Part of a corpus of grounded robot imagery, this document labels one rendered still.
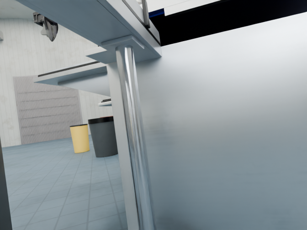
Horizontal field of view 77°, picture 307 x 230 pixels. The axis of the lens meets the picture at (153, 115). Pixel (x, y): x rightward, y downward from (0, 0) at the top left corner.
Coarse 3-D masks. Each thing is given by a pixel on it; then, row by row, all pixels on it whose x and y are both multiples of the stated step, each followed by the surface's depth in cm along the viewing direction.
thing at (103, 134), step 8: (88, 120) 353; (96, 120) 341; (104, 120) 342; (112, 120) 351; (96, 128) 343; (104, 128) 343; (112, 128) 351; (96, 136) 345; (104, 136) 344; (112, 136) 351; (96, 144) 348; (104, 144) 345; (112, 144) 351; (96, 152) 352; (104, 152) 346; (112, 152) 351
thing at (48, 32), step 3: (48, 24) 98; (48, 27) 98; (51, 27) 99; (42, 30) 99; (45, 30) 99; (48, 30) 97; (51, 30) 99; (42, 33) 99; (45, 33) 99; (48, 33) 98; (51, 33) 99; (48, 36) 98; (51, 36) 99; (51, 39) 99
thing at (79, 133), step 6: (72, 126) 437; (78, 126) 437; (84, 126) 445; (72, 132) 439; (78, 132) 437; (84, 132) 444; (72, 138) 443; (78, 138) 437; (84, 138) 443; (78, 144) 438; (84, 144) 442; (78, 150) 438; (84, 150) 442
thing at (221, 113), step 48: (192, 48) 67; (240, 48) 63; (288, 48) 59; (144, 96) 73; (192, 96) 68; (240, 96) 64; (288, 96) 60; (192, 144) 69; (240, 144) 64; (288, 144) 60; (192, 192) 69; (240, 192) 65; (288, 192) 61
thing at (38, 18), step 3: (36, 12) 98; (33, 15) 99; (36, 15) 98; (39, 15) 98; (33, 18) 99; (36, 18) 99; (39, 18) 98; (36, 21) 98; (39, 21) 98; (48, 21) 98; (51, 21) 100; (39, 24) 100; (42, 24) 102; (51, 24) 102
